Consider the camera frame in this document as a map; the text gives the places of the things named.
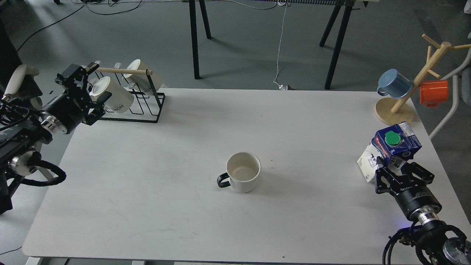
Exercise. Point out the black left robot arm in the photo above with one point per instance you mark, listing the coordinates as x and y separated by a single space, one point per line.
24 129

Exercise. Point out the wooden mug tree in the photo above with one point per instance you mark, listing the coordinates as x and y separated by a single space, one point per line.
393 111

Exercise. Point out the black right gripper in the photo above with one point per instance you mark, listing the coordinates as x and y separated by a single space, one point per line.
409 190

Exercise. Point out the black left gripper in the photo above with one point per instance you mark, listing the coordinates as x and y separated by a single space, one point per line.
75 105

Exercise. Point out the rear cream mug on rack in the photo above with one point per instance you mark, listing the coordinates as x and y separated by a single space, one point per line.
142 79

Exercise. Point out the black table legs right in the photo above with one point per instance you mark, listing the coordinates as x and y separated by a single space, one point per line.
348 4

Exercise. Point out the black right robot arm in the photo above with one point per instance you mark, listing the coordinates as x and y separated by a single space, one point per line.
435 242

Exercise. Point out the cream mug on rack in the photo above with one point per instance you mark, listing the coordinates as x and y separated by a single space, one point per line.
120 101
142 79

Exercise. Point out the white mug black handle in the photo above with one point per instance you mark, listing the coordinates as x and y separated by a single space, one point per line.
242 172

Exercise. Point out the blue white milk carton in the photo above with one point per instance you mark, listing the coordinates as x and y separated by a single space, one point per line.
395 144

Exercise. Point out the grey office chair left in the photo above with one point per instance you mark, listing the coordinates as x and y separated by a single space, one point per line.
22 86

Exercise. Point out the black wire mug rack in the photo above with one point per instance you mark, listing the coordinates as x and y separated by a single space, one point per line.
145 108

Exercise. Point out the front cream mug on rack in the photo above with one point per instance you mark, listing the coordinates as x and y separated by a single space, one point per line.
120 101

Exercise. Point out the orange mug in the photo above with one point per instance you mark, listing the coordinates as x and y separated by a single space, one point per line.
433 93

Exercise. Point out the white chair right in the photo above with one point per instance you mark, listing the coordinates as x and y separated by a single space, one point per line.
460 80

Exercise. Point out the blue mug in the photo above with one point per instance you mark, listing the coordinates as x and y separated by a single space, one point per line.
394 84

